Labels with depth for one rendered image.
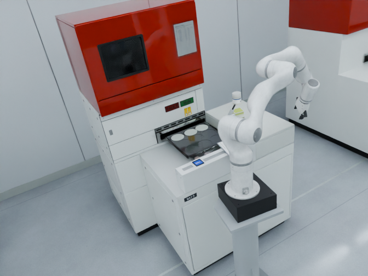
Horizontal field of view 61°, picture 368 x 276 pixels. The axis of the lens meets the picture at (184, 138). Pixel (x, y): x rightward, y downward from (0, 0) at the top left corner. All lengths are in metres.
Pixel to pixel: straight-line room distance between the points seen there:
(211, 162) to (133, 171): 0.76
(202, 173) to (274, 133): 0.58
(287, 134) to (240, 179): 0.72
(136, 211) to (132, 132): 0.72
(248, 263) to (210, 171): 0.61
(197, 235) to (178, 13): 1.48
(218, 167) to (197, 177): 0.16
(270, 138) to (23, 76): 2.51
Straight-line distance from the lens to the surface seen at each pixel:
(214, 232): 2.28
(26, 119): 3.69
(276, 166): 2.33
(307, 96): 2.12
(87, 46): 2.00
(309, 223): 2.90
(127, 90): 2.13
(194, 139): 2.29
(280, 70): 1.66
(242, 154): 1.59
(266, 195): 1.72
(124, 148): 2.33
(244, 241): 1.94
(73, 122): 3.76
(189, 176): 1.87
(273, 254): 2.65
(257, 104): 1.58
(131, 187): 2.52
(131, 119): 2.26
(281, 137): 2.23
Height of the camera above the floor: 2.06
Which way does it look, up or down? 30 degrees down
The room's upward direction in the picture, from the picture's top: 9 degrees counter-clockwise
